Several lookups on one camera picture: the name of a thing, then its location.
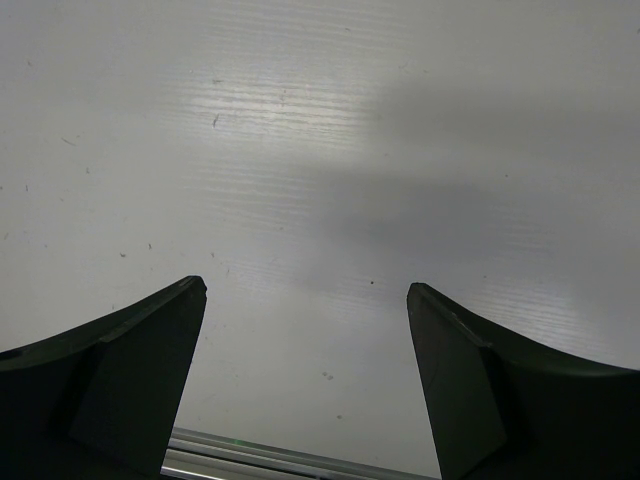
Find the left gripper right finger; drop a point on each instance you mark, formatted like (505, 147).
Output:
(502, 406)

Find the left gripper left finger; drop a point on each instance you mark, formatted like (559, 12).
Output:
(99, 401)

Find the front aluminium rail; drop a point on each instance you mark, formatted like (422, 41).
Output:
(196, 455)

